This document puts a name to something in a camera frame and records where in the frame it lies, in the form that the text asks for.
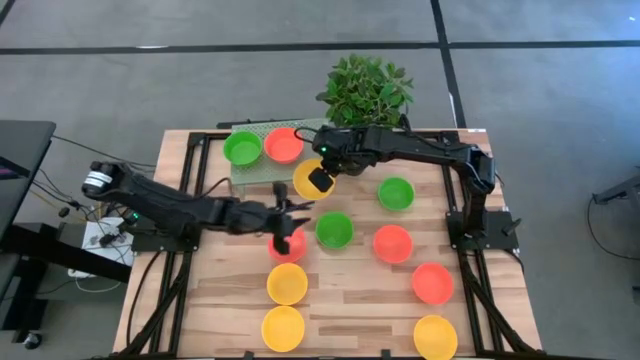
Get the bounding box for orange-red plastic mini bowl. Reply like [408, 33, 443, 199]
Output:
[268, 227, 309, 265]
[411, 262, 455, 306]
[372, 224, 414, 265]
[263, 127, 305, 165]

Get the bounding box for yellow plastic mini bowl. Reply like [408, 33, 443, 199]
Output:
[260, 305, 306, 353]
[413, 314, 459, 360]
[292, 158, 337, 202]
[266, 262, 309, 306]

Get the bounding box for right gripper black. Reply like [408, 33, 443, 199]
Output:
[308, 124, 371, 195]

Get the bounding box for green leafy small tree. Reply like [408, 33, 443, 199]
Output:
[315, 53, 415, 129]

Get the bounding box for black side desk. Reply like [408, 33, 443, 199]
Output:
[0, 119, 134, 346]

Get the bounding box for pale green perforated rack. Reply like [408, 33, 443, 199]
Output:
[229, 118, 332, 188]

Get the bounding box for white power strip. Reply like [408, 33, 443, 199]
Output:
[81, 217, 136, 267]

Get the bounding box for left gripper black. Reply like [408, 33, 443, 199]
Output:
[227, 181, 316, 257]

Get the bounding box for black aluminium table frame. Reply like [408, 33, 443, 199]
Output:
[114, 130, 542, 360]

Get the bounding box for black stand leg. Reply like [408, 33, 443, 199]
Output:
[592, 167, 640, 206]

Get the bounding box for green plastic mini bowl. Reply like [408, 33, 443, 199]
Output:
[314, 211, 355, 250]
[377, 176, 416, 212]
[222, 130, 264, 167]

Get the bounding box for black floor cable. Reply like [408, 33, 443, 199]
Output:
[51, 134, 157, 170]

